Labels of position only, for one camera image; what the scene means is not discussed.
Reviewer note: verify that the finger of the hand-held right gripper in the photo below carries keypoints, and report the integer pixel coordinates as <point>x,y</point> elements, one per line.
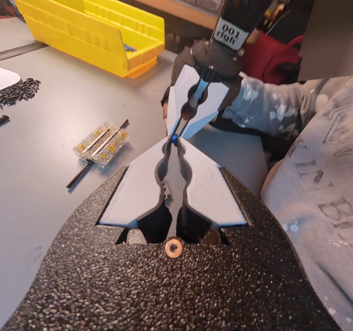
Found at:
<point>212,102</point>
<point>179,91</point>

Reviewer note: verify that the heap of small blue parts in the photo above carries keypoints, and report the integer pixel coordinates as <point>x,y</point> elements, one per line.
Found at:
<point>129,48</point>

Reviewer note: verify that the white and wooden book stand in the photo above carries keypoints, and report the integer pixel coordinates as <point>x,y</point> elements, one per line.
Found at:
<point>7,78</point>

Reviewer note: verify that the person's right forearm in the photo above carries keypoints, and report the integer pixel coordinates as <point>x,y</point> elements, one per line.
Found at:
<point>270,107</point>

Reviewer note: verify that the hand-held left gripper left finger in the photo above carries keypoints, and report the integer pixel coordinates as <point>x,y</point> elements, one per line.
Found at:
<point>132,193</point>

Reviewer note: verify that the wooden table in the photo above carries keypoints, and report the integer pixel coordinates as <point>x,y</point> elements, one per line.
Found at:
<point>165,4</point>

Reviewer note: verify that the pile of black pins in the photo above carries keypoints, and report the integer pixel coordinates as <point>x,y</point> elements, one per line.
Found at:
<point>19,91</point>

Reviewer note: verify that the person's right hand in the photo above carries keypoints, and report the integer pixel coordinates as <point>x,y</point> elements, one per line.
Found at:
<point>175,68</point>

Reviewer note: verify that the yellow plastic bin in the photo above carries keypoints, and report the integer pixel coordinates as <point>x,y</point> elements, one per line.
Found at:
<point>77,33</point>

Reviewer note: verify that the blue connector pin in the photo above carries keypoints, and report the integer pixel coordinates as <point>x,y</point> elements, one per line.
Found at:
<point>173,139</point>

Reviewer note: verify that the black axle rod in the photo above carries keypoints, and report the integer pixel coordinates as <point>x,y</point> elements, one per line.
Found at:
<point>78,176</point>

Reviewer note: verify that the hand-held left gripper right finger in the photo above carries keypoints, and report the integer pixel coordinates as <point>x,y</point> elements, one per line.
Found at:
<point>212,193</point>

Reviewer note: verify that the grey beam frame with holes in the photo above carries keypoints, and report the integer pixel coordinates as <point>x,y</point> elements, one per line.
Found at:
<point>167,198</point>

